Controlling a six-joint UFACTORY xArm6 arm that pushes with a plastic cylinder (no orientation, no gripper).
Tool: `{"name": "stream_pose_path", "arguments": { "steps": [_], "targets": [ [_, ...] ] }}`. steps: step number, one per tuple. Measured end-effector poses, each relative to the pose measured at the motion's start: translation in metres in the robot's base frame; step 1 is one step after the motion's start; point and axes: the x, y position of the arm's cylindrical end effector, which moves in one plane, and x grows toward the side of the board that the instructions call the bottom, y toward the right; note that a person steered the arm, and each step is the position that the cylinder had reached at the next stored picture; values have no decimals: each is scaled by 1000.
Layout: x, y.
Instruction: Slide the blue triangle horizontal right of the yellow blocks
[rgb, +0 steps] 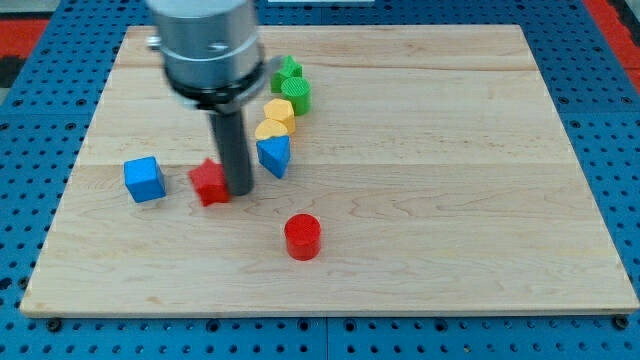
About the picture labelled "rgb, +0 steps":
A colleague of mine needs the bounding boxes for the red star block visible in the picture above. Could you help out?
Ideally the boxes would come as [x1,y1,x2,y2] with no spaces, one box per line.
[188,158,231,207]

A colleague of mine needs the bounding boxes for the yellow pentagon block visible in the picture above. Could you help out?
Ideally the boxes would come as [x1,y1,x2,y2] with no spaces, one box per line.
[263,99,296,134]

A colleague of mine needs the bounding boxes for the blue cube block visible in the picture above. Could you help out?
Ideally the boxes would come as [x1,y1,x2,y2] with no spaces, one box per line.
[123,156,166,203]

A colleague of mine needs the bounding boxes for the yellow half-round block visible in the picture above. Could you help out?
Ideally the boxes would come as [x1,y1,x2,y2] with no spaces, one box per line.
[254,119,289,141]

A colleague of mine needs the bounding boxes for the green cylinder block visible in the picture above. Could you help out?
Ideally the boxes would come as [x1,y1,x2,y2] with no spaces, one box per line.
[281,77,311,115]

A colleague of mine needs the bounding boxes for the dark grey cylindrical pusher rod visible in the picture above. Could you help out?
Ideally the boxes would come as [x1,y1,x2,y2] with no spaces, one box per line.
[209,111,254,196]

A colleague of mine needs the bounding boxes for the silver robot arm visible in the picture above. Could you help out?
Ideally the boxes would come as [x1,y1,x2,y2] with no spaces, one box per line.
[146,0,283,196]

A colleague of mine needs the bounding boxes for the light wooden board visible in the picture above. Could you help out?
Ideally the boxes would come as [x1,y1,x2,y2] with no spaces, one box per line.
[21,25,639,318]

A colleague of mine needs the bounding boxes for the green star block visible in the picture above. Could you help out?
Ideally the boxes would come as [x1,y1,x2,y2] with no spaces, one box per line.
[270,55,303,93]

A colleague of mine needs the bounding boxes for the red cylinder block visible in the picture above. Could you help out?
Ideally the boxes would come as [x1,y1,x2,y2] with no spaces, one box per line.
[284,214,322,261]

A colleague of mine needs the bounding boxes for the blue triangle block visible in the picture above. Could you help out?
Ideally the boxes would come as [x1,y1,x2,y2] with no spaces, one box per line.
[256,135,291,179]

